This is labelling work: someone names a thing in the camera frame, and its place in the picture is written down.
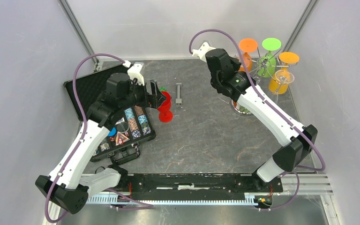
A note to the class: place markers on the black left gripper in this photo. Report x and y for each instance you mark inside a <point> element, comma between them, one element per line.
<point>155,90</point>

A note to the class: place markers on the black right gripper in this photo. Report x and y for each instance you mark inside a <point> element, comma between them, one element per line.
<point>236,63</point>

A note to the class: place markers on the red plastic wine glass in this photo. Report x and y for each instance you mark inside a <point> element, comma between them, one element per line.
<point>165,113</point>

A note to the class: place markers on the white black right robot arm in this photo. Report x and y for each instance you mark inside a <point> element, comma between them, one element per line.
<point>295,138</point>

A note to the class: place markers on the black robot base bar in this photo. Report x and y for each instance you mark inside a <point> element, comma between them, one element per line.
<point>195,186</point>

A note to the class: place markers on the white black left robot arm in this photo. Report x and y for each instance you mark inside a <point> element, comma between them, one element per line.
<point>64,186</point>

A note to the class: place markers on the orange plastic wine glass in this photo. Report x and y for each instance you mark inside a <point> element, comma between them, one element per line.
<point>247,46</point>

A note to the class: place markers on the green plastic wine glass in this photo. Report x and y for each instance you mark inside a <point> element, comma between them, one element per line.
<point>267,63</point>

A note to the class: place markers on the yellow plastic wine glass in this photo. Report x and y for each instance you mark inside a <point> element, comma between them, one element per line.
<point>285,60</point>

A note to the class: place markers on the grey toy column piece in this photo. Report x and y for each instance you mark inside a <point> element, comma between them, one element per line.
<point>178,99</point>

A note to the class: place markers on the blue poker chip row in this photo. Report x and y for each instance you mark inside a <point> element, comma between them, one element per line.
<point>143,120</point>

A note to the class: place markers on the orange poker chip row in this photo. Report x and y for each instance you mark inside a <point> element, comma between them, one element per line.
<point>133,126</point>

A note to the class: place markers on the playing card deck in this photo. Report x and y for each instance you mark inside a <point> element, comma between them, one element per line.
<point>120,121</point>

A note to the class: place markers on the clear round dealer button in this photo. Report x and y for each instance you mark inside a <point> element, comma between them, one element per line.
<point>122,127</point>

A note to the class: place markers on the triangular red dice holder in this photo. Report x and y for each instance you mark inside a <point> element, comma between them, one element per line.
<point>120,139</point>

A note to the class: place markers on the blue round chip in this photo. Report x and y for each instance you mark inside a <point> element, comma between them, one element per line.
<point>112,132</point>

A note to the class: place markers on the black poker chip case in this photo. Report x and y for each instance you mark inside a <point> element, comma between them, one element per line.
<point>83,92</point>

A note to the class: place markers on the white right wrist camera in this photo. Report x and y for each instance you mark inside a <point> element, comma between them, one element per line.
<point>201,52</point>

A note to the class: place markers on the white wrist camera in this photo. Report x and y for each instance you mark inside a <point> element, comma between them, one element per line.
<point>136,73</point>
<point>201,52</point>

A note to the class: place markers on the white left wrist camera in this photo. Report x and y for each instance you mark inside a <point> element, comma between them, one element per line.
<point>136,73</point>

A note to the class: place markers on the chrome wire glass rack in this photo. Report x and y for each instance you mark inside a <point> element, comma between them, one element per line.
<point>258,79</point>

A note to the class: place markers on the aluminium frame rail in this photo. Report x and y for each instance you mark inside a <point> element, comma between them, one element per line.
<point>76,26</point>

